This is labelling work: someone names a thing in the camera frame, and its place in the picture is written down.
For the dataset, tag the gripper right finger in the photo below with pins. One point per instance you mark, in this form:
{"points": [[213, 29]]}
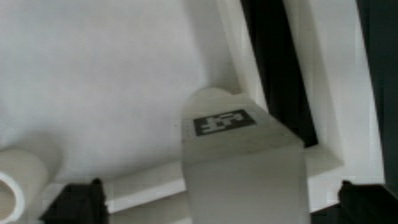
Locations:
{"points": [[368, 204]]}

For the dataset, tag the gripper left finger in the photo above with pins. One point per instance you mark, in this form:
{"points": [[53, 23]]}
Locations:
{"points": [[78, 207]]}

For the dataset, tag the white table leg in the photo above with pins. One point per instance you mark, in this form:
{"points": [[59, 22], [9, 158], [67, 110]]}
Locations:
{"points": [[243, 166]]}

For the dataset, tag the white square table top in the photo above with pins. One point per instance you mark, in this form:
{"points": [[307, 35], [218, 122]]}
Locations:
{"points": [[103, 60]]}

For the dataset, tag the white right fence rail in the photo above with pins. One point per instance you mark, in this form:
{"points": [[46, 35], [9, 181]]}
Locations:
{"points": [[345, 158]]}

